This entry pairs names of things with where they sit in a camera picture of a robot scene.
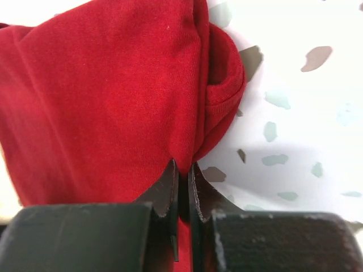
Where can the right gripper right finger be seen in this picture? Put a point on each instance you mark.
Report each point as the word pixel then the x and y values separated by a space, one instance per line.
pixel 227 238

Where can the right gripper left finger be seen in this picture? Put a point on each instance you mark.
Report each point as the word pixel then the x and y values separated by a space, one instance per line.
pixel 136 236

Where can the dark red t shirt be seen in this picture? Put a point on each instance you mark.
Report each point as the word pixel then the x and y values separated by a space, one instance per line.
pixel 97 100

